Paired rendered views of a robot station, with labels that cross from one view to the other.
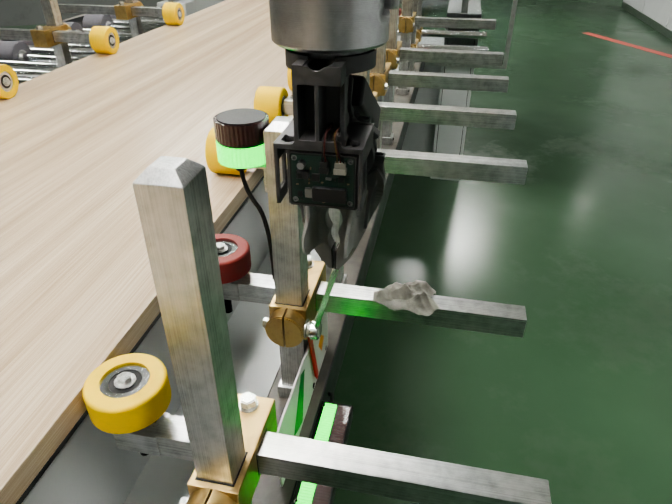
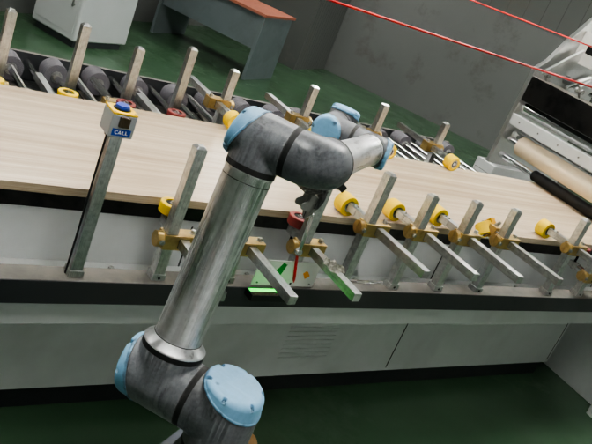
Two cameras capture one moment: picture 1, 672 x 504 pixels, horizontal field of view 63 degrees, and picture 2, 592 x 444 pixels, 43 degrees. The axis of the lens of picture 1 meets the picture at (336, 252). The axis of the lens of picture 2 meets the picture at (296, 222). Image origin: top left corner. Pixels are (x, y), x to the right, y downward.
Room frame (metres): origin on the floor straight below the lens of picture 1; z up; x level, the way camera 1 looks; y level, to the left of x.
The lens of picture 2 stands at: (-1.30, -1.37, 1.85)
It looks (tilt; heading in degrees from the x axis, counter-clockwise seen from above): 21 degrees down; 39
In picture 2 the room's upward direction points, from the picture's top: 23 degrees clockwise
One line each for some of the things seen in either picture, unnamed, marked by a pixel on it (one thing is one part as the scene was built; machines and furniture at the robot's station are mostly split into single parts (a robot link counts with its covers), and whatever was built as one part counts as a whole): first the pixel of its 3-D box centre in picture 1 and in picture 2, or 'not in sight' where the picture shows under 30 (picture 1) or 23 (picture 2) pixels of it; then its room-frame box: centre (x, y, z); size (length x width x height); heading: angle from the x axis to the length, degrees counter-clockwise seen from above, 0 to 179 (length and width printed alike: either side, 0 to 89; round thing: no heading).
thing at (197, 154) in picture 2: not in sight; (175, 217); (0.08, 0.16, 0.91); 0.04 x 0.04 x 0.48; 78
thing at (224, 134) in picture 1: (241, 127); not in sight; (0.58, 0.10, 1.10); 0.06 x 0.06 x 0.02
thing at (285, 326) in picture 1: (295, 300); (305, 247); (0.59, 0.06, 0.84); 0.14 x 0.06 x 0.05; 168
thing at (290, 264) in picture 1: (292, 297); (303, 240); (0.57, 0.06, 0.87); 0.04 x 0.04 x 0.48; 78
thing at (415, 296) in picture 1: (407, 290); (335, 263); (0.58, -0.09, 0.87); 0.09 x 0.07 x 0.02; 78
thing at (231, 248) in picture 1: (224, 279); (295, 228); (0.63, 0.16, 0.85); 0.08 x 0.08 x 0.11
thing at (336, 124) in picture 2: not in sight; (333, 129); (0.35, -0.06, 1.33); 0.12 x 0.12 x 0.09; 27
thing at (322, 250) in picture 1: (314, 233); (302, 202); (0.44, 0.02, 1.04); 0.06 x 0.03 x 0.09; 169
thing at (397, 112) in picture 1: (387, 110); (432, 240); (1.09, -0.10, 0.95); 0.50 x 0.04 x 0.04; 78
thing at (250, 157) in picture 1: (244, 148); not in sight; (0.58, 0.10, 1.07); 0.06 x 0.06 x 0.02
